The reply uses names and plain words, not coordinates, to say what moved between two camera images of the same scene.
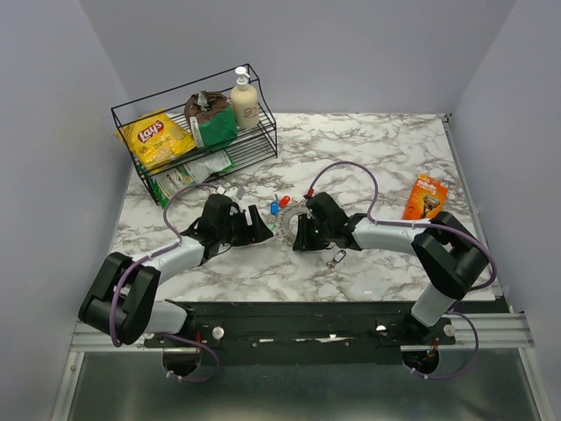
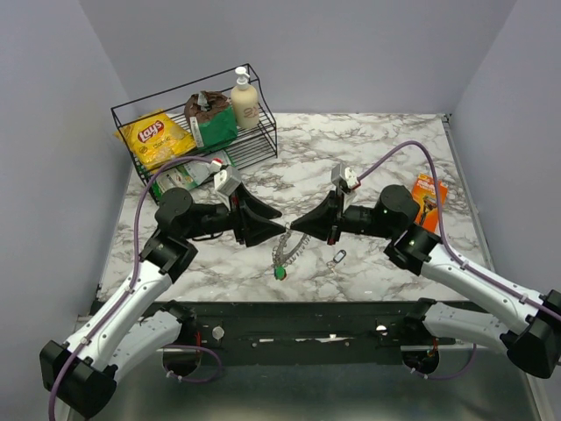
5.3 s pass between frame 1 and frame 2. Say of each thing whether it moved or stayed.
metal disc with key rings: moved
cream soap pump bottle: stayed
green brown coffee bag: stayed
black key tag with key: stayed
